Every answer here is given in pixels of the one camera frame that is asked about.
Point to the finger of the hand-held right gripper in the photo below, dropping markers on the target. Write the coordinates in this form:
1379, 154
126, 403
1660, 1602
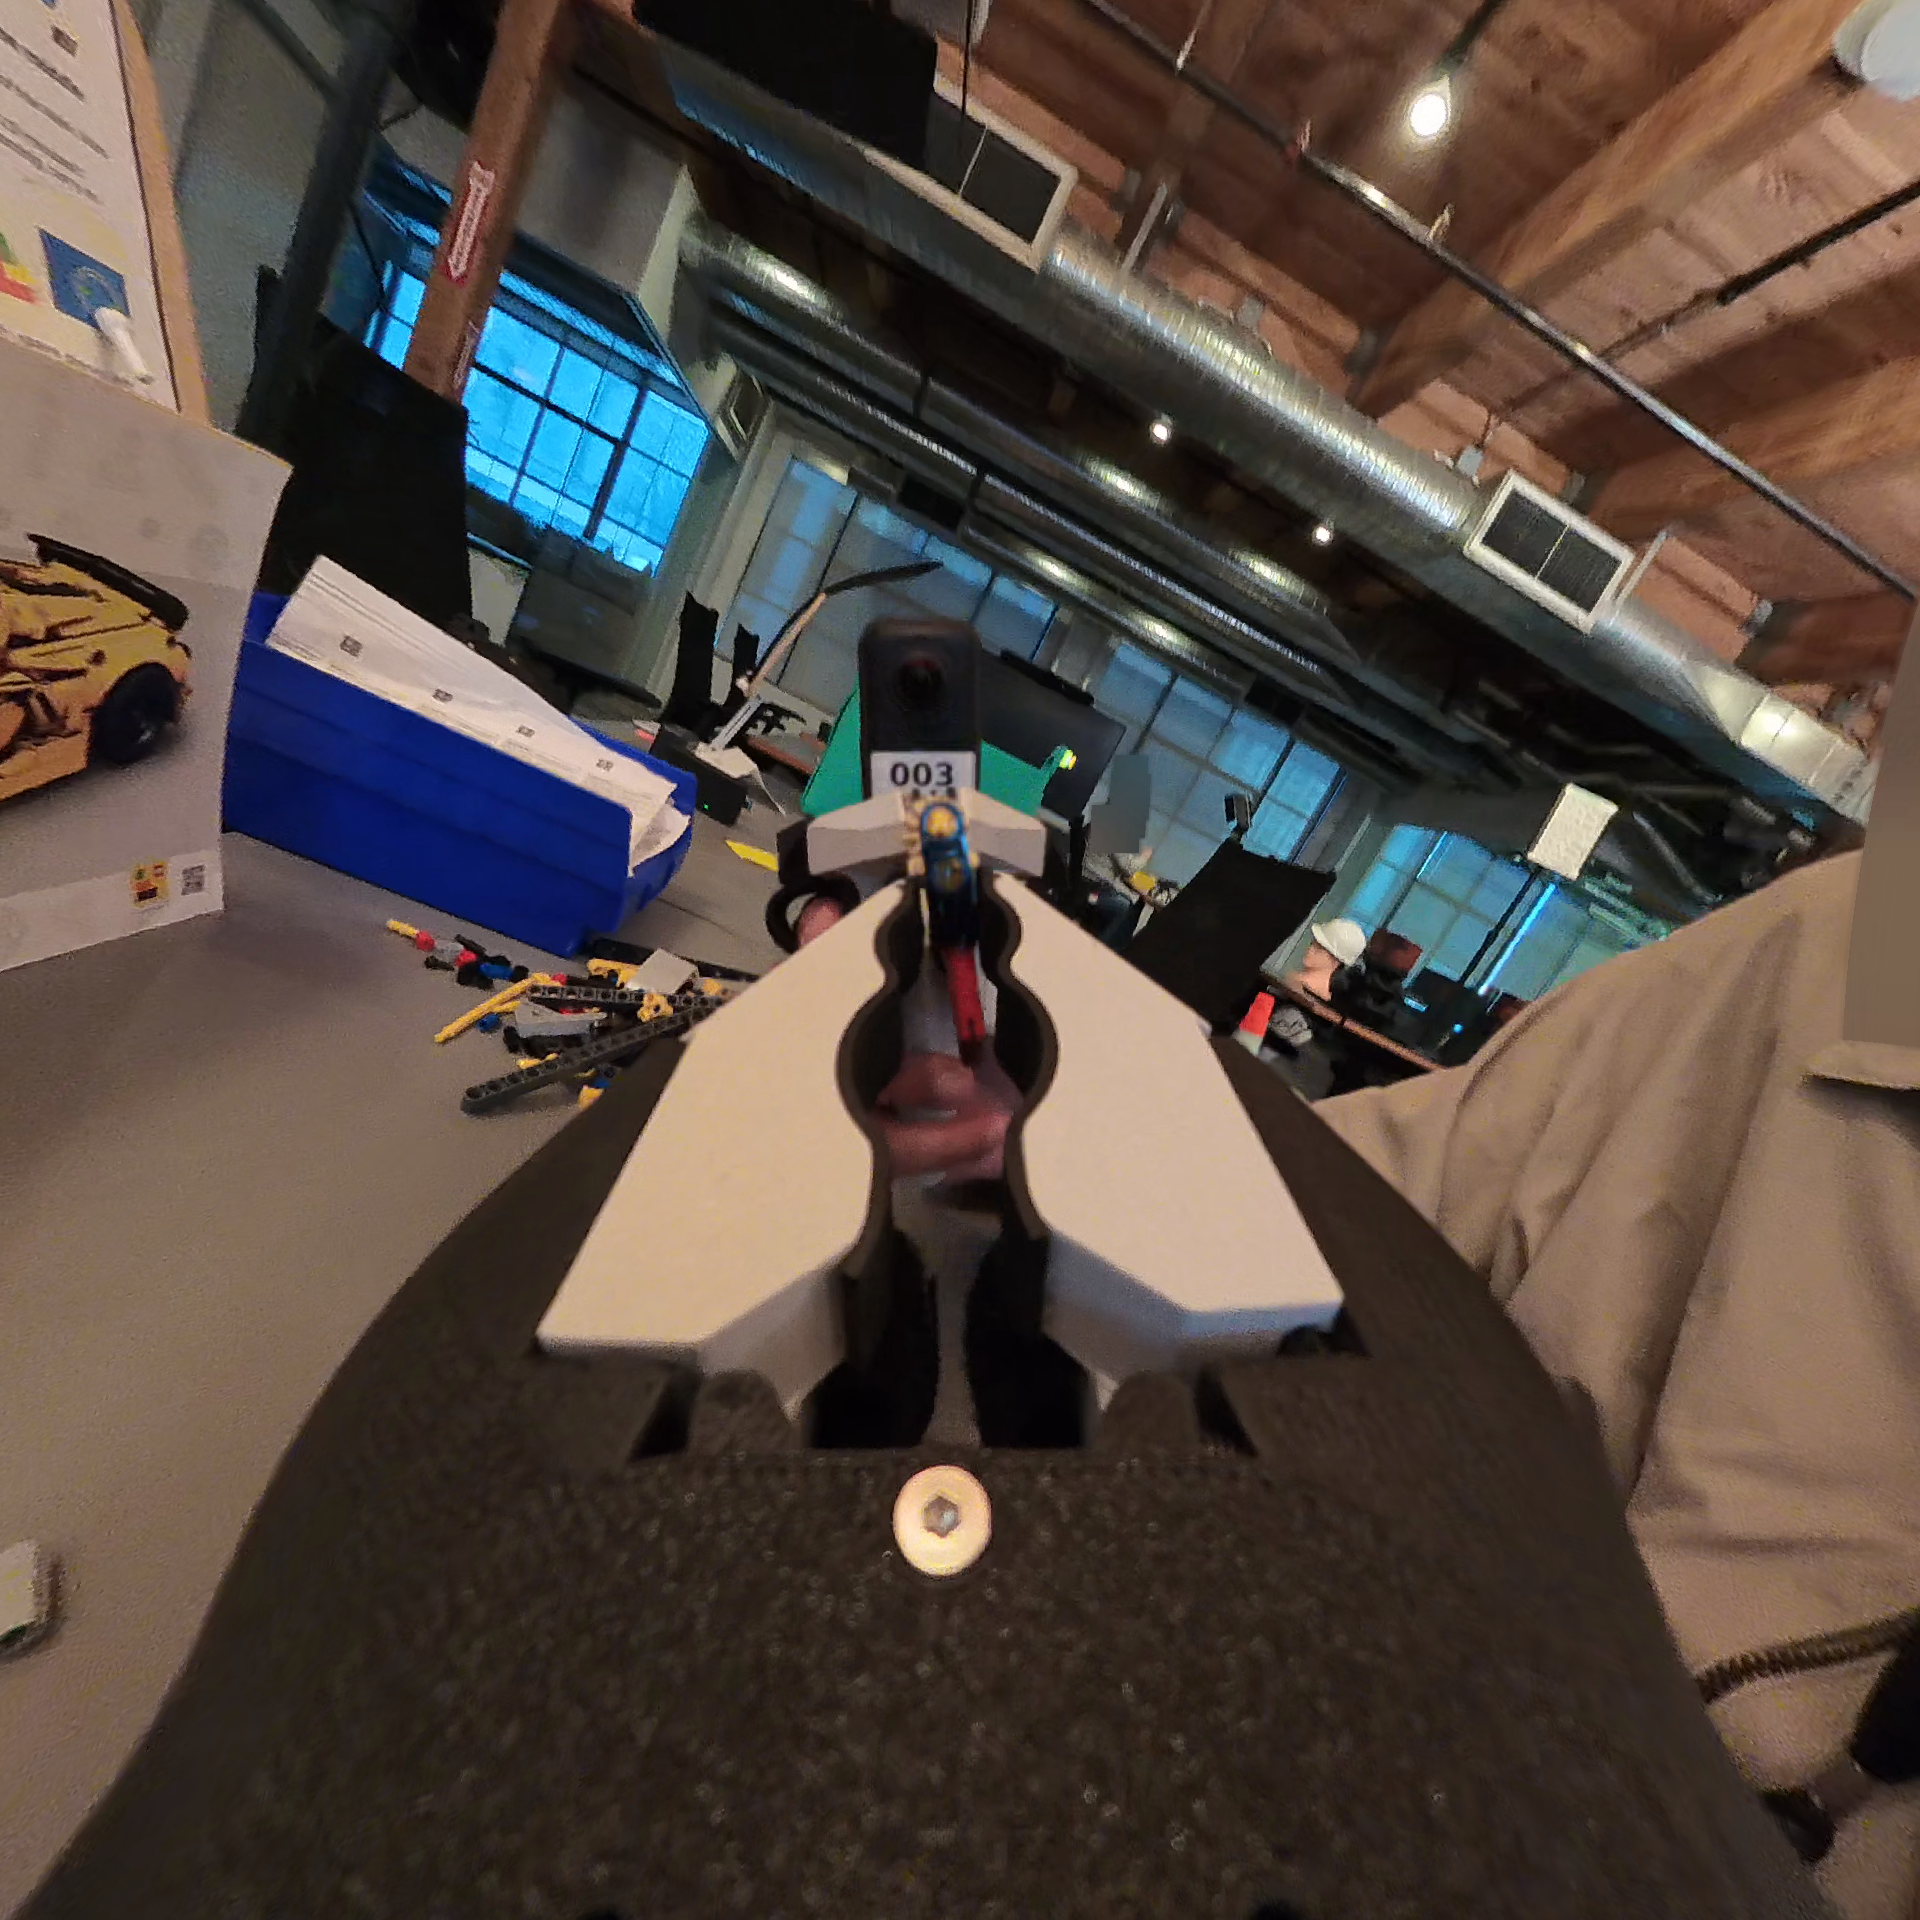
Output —
1009, 839
855, 837

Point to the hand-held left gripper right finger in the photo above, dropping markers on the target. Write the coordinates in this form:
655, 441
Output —
1171, 1184

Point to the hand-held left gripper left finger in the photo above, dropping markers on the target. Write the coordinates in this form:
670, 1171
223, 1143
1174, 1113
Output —
705, 1184

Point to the small black red-pin brick assembly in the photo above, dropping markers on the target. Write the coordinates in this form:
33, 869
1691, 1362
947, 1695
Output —
960, 961

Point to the pile of building bricks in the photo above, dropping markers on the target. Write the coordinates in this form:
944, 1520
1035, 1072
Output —
599, 1020

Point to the grey desk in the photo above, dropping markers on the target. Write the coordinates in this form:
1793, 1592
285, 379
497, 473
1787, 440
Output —
224, 1200

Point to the person's right hand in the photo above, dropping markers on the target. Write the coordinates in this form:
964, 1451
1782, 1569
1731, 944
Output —
944, 1117

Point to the green plastic bin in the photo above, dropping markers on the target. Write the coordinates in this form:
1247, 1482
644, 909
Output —
832, 764

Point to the yellow paper scrap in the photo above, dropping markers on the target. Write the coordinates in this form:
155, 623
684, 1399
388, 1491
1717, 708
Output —
752, 855

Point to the black monitor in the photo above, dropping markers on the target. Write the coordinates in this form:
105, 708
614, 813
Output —
1049, 720

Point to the black electronic box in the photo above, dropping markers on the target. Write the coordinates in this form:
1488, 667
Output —
699, 772

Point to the orange traffic cone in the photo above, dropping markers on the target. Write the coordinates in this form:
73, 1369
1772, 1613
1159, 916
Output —
1256, 1023

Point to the white paper sheets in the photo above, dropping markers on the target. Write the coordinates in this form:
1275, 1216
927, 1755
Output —
451, 681

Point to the blue plastic bin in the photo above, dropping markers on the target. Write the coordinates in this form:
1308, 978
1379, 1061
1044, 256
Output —
421, 809

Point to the white paper sign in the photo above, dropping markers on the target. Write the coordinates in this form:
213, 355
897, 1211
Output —
1574, 829

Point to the person's beige shirt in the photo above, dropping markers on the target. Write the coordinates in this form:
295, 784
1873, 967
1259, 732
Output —
1769, 1424

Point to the white instruction booklet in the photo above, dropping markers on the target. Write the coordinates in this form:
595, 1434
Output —
105, 720

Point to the small grey brick connector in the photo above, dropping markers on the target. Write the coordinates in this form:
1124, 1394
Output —
19, 1599

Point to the instruction poster board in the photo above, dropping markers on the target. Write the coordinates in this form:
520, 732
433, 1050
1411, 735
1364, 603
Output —
77, 180

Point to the silver ventilation duct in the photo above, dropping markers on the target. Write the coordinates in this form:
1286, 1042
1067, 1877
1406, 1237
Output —
1277, 405

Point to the wooden post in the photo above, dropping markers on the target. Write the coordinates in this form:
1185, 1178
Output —
480, 194

